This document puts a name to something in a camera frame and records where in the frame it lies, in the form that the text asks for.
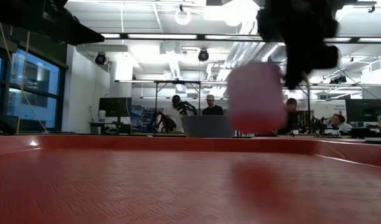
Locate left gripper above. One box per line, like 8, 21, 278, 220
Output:
9, 0, 105, 46

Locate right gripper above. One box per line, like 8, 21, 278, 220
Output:
257, 0, 346, 90

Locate pink mug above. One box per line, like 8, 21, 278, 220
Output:
227, 61, 288, 134

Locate red plastic tray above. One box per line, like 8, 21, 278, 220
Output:
0, 134, 381, 224

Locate person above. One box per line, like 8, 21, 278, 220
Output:
163, 94, 191, 134
201, 93, 225, 117
329, 113, 354, 134
285, 97, 302, 135

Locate large dark-framed window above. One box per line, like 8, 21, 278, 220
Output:
0, 46, 67, 133

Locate black computer monitor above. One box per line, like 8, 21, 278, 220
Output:
98, 96, 133, 118
345, 98, 381, 124

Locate long linear ceiling light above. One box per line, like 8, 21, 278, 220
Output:
100, 32, 381, 44

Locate yellow hanging cord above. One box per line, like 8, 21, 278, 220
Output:
0, 22, 49, 134
16, 30, 31, 134

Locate white ring ceiling light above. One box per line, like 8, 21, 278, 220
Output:
174, 7, 192, 26

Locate black background rig frame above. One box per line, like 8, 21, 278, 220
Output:
154, 80, 201, 135

